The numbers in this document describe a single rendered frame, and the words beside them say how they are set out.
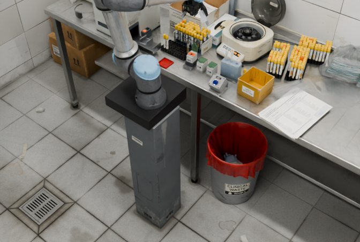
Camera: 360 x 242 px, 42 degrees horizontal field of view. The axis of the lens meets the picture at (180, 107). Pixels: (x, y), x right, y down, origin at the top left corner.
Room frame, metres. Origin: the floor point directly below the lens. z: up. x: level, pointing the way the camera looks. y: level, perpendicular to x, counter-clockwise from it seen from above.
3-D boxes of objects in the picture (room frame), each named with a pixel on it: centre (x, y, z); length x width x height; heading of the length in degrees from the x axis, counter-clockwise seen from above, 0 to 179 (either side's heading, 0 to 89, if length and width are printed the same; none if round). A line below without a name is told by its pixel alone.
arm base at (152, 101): (1.65, 0.14, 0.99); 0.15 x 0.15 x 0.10
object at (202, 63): (1.95, -0.12, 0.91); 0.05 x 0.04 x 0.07; 141
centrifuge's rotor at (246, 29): (2.14, -0.38, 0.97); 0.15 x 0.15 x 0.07
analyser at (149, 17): (2.36, 0.30, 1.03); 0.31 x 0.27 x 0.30; 51
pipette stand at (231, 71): (1.89, -0.27, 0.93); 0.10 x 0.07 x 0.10; 58
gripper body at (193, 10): (2.00, -0.07, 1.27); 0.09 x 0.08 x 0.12; 149
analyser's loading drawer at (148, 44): (2.16, 0.20, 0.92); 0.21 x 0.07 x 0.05; 51
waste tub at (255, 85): (1.76, -0.38, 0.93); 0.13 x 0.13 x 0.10; 49
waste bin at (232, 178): (1.82, -0.33, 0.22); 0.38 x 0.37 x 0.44; 51
